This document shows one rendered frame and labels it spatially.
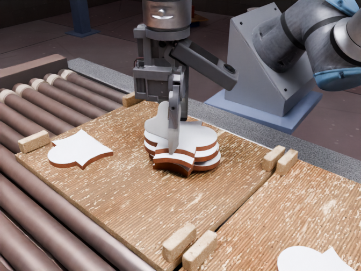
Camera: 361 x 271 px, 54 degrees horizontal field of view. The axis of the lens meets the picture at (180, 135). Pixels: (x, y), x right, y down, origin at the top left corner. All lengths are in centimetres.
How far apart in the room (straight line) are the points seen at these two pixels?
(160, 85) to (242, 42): 45
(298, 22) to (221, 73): 41
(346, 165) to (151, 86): 42
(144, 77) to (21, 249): 32
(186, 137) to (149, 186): 11
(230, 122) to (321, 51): 25
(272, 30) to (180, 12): 47
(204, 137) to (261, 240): 21
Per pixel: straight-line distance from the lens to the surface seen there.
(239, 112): 101
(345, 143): 270
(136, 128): 79
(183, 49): 56
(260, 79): 99
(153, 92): 59
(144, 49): 58
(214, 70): 57
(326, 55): 85
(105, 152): 70
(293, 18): 95
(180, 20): 55
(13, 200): 68
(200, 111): 90
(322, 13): 91
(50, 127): 90
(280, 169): 66
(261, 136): 82
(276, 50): 97
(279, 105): 100
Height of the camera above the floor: 134
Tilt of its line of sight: 32 degrees down
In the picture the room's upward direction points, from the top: straight up
